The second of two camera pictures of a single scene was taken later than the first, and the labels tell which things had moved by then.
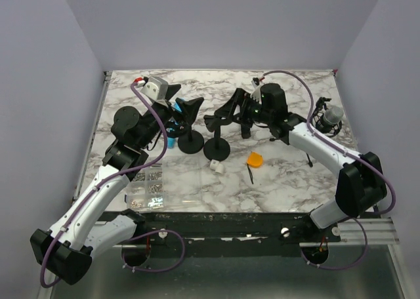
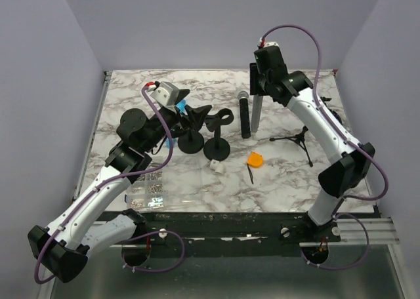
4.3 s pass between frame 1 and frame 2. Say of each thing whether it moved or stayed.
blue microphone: stayed
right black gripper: moved
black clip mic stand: stayed
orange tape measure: stayed
